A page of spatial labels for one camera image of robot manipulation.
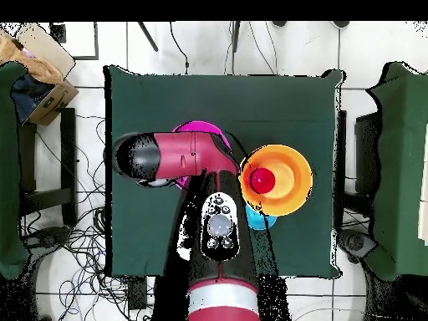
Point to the red plastic cup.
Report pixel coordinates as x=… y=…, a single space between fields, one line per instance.
x=262 y=180

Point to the pink plastic bowl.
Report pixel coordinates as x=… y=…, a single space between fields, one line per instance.
x=200 y=126

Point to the orange plastic bowl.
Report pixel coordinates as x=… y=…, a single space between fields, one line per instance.
x=291 y=180

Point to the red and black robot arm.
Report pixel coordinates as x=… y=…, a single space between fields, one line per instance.
x=187 y=153

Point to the small blue plastic bowl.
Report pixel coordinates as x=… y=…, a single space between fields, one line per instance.
x=259 y=222

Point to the dark green tablecloth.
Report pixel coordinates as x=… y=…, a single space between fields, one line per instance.
x=267 y=100

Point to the black power box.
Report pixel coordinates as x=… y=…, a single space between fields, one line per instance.
x=137 y=294

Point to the black stand leg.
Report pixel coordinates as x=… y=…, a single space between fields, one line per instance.
x=235 y=36
x=148 y=36

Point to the dark rounded object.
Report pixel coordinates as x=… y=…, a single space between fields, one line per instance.
x=278 y=23
x=340 y=24

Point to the brown cardboard box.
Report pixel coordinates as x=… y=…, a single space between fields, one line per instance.
x=53 y=103

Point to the green-covered side table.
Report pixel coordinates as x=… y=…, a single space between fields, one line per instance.
x=8 y=167
x=401 y=167

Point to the tan cloth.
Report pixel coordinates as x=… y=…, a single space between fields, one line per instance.
x=43 y=70

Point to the blue cloth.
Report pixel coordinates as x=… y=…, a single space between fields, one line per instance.
x=28 y=93

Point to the beige cardboard sheet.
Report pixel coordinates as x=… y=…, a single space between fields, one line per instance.
x=50 y=46

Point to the black chair frame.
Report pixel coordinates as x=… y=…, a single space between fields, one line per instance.
x=68 y=167
x=366 y=150

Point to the grey metal frame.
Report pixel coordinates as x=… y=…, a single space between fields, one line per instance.
x=96 y=40

